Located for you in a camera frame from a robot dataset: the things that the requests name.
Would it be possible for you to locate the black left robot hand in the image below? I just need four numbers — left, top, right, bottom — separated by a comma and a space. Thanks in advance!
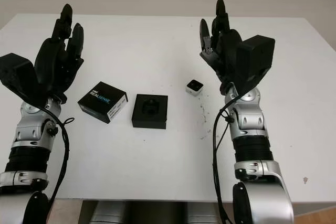
33, 3, 85, 103

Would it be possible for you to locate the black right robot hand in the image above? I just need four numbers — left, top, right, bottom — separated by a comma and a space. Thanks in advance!
198, 0, 244, 95

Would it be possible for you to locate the small silver camera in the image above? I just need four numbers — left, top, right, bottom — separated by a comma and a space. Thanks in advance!
185, 78, 202, 95

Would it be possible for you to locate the black RealSense box lid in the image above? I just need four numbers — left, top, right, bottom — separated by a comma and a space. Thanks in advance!
77, 80, 129, 125

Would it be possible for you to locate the black box base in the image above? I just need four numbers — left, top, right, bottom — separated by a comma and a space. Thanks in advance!
132, 93, 169, 130

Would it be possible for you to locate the silver black robot torso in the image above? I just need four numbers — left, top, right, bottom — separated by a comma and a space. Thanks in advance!
81, 200, 218, 224

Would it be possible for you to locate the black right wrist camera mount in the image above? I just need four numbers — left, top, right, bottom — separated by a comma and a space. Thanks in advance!
236, 35, 276, 91

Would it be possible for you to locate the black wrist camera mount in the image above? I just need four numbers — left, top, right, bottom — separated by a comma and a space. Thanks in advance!
0, 52, 37, 96
236, 35, 276, 91

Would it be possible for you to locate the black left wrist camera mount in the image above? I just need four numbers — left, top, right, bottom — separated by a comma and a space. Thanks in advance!
0, 52, 37, 96

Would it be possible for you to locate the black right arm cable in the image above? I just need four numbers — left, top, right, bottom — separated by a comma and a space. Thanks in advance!
212, 95, 237, 224

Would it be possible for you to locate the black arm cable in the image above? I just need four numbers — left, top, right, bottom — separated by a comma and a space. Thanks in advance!
26, 103, 75, 209
212, 95, 237, 224

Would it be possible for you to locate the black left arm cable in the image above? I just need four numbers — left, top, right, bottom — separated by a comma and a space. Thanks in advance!
26, 103, 75, 209

